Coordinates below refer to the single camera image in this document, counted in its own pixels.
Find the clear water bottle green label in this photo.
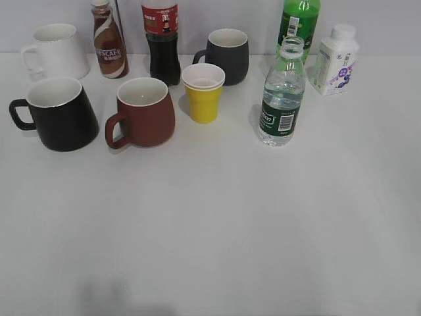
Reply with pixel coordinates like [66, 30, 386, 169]
[259, 36, 306, 147]

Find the cola bottle red label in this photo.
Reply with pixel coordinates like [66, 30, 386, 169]
[141, 1, 181, 86]

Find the green soda bottle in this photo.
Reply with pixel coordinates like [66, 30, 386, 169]
[277, 0, 321, 64]

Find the black mug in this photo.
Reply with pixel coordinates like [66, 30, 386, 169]
[9, 77, 99, 152]

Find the brown red mug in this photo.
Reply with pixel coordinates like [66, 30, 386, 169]
[105, 78, 175, 149]

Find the Nescafe coffee bottle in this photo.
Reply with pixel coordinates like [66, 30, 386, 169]
[91, 0, 129, 79]

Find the white ceramic mug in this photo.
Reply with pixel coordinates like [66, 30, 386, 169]
[20, 23, 90, 80]

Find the dark grey mug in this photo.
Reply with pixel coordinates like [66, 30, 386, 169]
[192, 28, 249, 86]

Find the yellow paper cup stack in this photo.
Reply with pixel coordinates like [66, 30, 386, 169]
[182, 63, 226, 124]

